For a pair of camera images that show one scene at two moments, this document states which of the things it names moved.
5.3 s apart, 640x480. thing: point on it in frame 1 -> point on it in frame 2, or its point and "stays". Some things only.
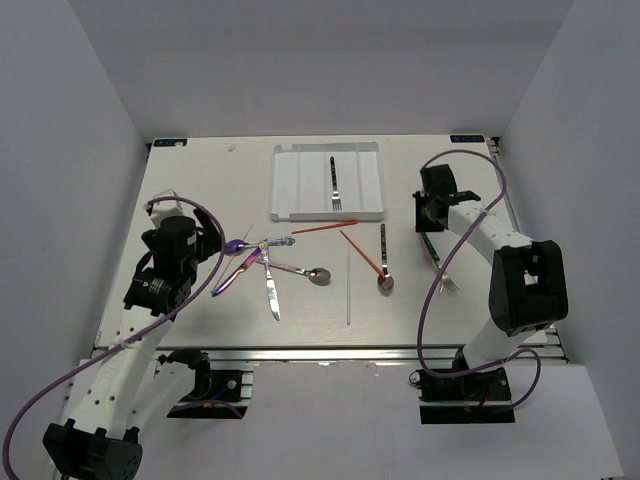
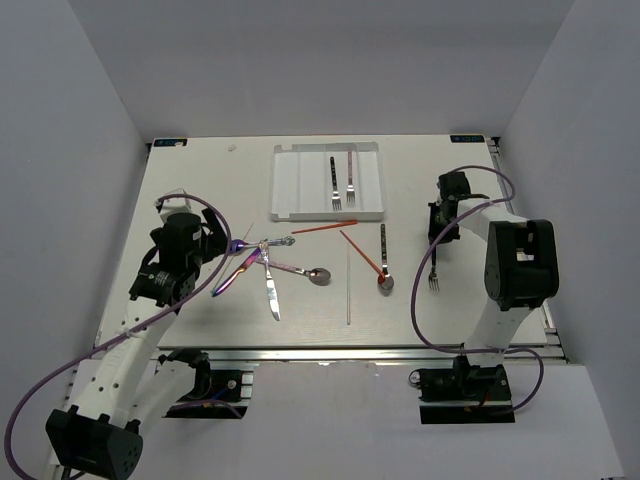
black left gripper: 209,242 stays
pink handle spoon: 316,275 stays
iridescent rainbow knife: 242,269 stays
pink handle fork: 446,285 -> 350,190
